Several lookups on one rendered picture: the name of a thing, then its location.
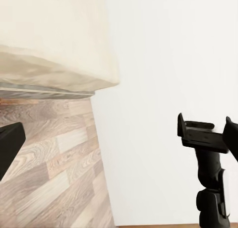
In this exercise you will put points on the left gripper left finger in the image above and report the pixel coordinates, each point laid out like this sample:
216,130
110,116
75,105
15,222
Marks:
12,137

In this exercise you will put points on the bed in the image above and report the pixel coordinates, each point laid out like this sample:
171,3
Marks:
56,49

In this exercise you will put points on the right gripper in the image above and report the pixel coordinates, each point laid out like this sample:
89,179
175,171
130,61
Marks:
208,146

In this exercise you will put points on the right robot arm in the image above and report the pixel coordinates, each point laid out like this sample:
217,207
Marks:
214,200

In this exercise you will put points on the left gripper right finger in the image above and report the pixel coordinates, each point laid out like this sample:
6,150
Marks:
230,138

